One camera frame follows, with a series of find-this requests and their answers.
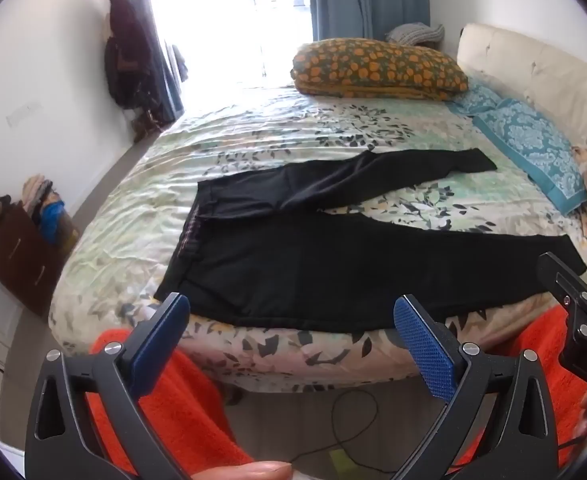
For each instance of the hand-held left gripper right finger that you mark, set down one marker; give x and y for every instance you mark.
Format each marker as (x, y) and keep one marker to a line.
(423, 345)

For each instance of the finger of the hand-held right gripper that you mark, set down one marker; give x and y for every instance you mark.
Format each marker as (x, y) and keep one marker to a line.
(561, 280)

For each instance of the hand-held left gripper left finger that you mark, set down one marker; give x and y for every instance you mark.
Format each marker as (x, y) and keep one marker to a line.
(161, 340)

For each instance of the black pants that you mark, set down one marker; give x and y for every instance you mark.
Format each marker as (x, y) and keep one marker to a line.
(323, 270)

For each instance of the person's left hand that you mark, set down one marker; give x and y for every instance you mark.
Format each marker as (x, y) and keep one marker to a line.
(253, 471)

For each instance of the large teal patterned pillow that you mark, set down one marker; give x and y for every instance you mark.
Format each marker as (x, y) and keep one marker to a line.
(528, 150)

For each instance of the yellow green flat item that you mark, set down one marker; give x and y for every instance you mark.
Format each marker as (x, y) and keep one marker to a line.
(340, 460)

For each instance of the brown wooden dresser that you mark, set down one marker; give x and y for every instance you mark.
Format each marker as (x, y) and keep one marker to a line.
(18, 260)

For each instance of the pile of folded clothes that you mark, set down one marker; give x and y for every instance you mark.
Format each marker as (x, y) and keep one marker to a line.
(43, 210)

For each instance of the cream padded headboard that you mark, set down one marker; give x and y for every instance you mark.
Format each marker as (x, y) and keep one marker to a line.
(533, 65)

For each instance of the small teal patterned pillow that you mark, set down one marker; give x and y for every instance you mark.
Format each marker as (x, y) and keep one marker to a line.
(473, 101)

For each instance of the brown bag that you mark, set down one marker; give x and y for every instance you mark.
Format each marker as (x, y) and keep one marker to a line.
(146, 122)

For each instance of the bed with floral sheet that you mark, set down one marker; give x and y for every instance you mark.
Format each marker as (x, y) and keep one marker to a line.
(273, 130)

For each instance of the orange spotted green pillow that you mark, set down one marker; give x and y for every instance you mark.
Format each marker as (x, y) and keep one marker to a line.
(373, 67)

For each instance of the grey striped pillow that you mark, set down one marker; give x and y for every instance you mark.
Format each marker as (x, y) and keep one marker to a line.
(416, 32)

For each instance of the hanging dark coats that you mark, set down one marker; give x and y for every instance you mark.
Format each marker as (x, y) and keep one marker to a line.
(128, 45)

